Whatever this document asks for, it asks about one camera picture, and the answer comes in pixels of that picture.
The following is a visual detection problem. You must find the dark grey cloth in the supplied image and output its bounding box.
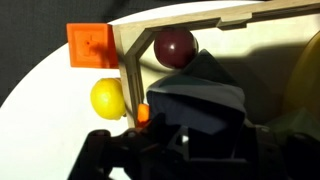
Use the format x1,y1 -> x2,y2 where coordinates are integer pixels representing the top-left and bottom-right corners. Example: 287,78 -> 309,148
146,48 -> 248,162

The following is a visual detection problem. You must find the wooden tray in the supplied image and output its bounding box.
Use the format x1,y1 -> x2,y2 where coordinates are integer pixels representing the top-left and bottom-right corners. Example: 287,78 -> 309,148
112,0 -> 320,130

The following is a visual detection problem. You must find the dark red ball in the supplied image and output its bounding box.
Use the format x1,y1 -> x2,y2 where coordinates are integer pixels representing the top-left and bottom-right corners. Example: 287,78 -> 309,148
153,27 -> 200,71

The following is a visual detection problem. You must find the orange curved toy piece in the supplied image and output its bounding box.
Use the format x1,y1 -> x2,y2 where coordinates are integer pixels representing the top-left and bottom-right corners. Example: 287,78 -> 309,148
136,102 -> 151,124

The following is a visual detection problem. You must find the yellow banana toy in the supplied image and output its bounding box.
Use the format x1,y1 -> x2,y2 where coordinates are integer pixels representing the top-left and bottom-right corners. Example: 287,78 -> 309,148
282,31 -> 320,118

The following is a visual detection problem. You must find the yellow lemon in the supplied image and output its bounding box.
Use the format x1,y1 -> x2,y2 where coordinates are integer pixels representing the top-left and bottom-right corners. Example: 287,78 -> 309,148
89,77 -> 127,121

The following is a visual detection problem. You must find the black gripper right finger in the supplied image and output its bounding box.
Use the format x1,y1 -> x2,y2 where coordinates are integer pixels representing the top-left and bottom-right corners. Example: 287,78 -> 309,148
232,121 -> 320,180

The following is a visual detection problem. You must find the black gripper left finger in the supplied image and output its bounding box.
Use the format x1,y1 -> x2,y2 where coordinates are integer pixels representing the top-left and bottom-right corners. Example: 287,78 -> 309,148
67,113 -> 188,180

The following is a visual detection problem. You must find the orange square block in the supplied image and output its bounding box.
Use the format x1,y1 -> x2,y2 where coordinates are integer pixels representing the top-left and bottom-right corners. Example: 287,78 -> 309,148
65,22 -> 120,70

